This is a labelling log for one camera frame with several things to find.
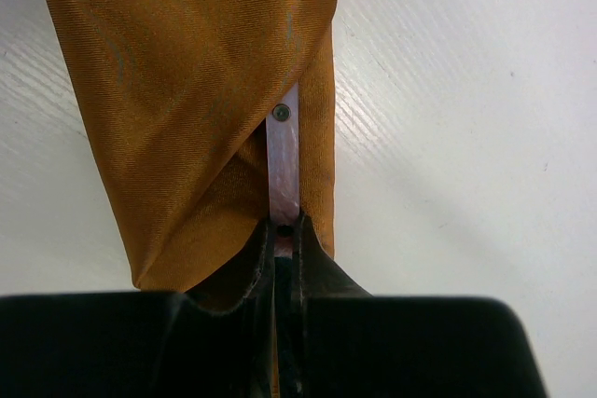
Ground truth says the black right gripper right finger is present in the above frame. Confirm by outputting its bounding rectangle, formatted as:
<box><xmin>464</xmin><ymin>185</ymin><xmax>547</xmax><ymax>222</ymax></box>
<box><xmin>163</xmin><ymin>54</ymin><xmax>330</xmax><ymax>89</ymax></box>
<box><xmin>279</xmin><ymin>215</ymin><xmax>547</xmax><ymax>397</ymax></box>

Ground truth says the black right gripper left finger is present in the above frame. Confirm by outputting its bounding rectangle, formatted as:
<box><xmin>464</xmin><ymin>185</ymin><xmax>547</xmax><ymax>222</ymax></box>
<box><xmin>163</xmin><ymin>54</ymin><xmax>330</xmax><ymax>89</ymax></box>
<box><xmin>1</xmin><ymin>221</ymin><xmax>273</xmax><ymax>397</ymax></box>

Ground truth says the pink handled fork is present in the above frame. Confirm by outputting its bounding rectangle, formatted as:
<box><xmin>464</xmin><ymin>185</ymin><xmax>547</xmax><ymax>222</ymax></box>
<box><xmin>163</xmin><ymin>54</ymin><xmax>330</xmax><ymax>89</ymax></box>
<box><xmin>266</xmin><ymin>83</ymin><xmax>300</xmax><ymax>258</ymax></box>

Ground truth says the orange brown cloth napkin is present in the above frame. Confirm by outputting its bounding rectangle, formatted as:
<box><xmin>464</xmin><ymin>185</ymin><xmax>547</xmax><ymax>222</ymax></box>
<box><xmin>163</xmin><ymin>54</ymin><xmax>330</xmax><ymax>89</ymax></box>
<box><xmin>46</xmin><ymin>0</ymin><xmax>337</xmax><ymax>291</ymax></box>

